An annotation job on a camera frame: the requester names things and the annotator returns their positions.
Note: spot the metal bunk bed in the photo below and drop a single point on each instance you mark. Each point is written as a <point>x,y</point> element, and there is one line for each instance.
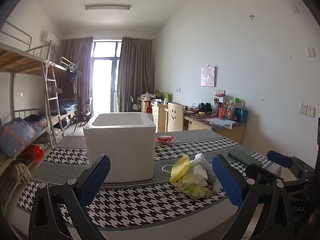
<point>22,60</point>
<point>65,117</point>

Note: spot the blank white wall plate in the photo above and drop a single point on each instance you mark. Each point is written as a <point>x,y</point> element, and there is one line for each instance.
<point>310,52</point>

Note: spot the yellow foam net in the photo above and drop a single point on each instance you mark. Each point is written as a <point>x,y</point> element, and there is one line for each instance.
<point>179,170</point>

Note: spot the blue face mask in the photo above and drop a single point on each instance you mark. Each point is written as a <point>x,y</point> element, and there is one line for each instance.
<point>163,167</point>

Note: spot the white plastic bag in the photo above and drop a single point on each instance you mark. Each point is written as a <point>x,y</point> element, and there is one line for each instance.
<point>147,95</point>

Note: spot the white tissue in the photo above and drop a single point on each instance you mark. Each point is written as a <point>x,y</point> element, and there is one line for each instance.
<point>200,165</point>

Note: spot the grey folded cloth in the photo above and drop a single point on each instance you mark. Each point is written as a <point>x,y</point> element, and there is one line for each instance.
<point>54,90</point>

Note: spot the brown curtain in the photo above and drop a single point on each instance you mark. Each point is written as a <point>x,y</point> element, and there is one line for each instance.
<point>77,62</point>
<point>136,72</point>

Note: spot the cluster of toiletry bottles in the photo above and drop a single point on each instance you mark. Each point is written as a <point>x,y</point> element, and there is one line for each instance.
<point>231,110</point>

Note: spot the black yellow bag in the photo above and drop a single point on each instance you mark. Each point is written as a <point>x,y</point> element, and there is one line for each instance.
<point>158,94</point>

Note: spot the wooden desk with drawers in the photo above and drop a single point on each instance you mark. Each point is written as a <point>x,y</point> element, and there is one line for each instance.
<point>160,116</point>

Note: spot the wooden desk patterned cover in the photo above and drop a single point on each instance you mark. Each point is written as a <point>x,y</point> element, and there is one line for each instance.
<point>200,125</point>

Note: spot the glass balcony door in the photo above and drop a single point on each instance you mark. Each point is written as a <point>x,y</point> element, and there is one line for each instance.
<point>102,80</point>

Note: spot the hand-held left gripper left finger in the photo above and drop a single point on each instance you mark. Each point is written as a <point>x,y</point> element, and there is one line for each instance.
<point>96,180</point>

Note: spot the white wall hook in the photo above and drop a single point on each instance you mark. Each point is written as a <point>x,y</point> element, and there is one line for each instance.
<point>295,9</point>

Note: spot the black folding chair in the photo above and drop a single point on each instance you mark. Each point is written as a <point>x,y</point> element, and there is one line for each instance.
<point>83,113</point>

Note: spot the green printed packet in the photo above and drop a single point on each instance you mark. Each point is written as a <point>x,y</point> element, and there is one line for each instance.
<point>195,191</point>

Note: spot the red plastic bag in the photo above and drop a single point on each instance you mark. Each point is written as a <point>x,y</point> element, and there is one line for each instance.
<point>35,152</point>

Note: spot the metal bunk ladder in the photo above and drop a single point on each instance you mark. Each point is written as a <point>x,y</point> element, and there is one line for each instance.
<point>53,98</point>

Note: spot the blue quilt orange stripes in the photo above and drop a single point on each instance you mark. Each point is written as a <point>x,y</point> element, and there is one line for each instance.
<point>17,133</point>

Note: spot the hanging dark clothes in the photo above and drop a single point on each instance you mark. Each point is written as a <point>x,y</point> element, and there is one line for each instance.
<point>72,76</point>

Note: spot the black headphones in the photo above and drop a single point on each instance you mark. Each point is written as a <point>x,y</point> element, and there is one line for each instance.
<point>205,107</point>

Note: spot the cartoon wall picture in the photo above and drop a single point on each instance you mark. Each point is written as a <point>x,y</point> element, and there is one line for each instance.
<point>208,76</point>

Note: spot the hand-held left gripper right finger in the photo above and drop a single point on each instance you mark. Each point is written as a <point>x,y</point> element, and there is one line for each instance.
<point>230,180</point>

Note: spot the white foam box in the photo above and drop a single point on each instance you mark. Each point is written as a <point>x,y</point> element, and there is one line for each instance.
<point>120,150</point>

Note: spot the white air conditioner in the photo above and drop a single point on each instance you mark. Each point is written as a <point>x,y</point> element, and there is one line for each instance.
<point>49,38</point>

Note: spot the dark green phone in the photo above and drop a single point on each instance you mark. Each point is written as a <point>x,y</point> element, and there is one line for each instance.
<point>243,157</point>

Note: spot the ceiling light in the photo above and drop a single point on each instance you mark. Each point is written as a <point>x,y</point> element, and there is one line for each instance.
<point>107,7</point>

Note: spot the printed papers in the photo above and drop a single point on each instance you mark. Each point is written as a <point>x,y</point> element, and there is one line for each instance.
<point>221,123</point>

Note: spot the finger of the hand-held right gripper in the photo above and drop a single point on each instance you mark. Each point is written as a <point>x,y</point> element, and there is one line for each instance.
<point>260,170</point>
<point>278,158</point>

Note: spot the red snack packet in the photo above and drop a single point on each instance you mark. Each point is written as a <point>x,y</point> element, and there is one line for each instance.
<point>165,139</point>

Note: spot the wooden chair smiley backrest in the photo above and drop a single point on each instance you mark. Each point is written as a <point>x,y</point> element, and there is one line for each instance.
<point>175,116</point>

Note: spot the dark blue plaid quilt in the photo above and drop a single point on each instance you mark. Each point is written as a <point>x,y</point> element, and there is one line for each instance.
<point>65,105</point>

